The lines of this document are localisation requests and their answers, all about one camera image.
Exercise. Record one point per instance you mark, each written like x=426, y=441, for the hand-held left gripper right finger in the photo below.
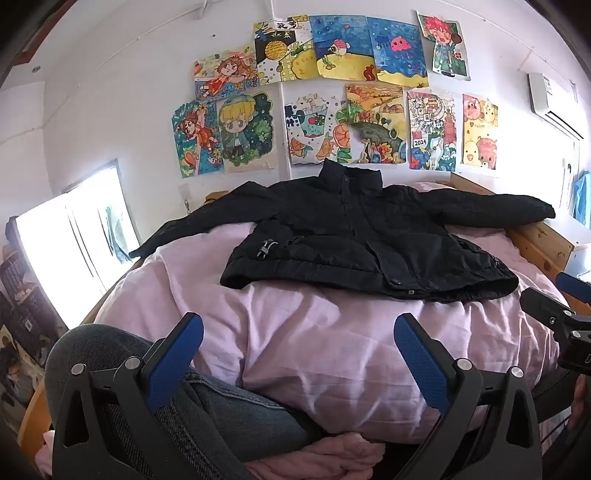
x=422, y=360

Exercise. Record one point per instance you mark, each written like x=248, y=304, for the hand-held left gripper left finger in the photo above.
x=173, y=357

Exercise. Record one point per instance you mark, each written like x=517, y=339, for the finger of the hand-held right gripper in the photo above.
x=575, y=284
x=538, y=302

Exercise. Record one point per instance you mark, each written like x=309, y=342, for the black puffer jacket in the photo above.
x=346, y=240

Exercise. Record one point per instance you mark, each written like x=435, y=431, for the person's leg in grey jeans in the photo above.
x=221, y=410

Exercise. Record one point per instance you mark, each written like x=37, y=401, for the blue hanging cloth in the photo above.
x=584, y=198

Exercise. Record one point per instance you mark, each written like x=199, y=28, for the white hanging paper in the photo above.
x=568, y=184

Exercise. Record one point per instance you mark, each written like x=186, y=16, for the pink blanket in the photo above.
x=323, y=332

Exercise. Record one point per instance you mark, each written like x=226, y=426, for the pink cloth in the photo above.
x=318, y=457

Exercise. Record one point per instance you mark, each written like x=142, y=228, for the cluttered dark shelf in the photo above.
x=23, y=323

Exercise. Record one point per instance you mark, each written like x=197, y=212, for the bright window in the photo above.
x=69, y=240

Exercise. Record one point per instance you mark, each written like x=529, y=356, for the yellow piglets drawing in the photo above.
x=480, y=131

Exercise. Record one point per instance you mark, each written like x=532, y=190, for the white air conditioner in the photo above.
x=554, y=101

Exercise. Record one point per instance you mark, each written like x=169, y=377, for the dragon and buildings drawing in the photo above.
x=431, y=129

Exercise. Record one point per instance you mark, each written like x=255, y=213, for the swimming girl drawing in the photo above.
x=194, y=138

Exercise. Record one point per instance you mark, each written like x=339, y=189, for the blond boy drawing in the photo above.
x=244, y=131

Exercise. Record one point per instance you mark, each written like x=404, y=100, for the landscape drawing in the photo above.
x=376, y=122

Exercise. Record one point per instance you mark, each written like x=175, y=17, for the drink and orange slices drawing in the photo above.
x=314, y=124

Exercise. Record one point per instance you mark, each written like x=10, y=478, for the red-haired figure drawing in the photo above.
x=444, y=46

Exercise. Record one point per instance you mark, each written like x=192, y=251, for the pink jellyfish drawing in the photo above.
x=399, y=50

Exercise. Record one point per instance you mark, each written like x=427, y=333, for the orange-haired girl drawing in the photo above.
x=226, y=74

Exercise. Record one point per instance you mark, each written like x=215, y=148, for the fish on sand drawing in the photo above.
x=341, y=46

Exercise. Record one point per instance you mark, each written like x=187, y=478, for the pineapple drawing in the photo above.
x=284, y=50

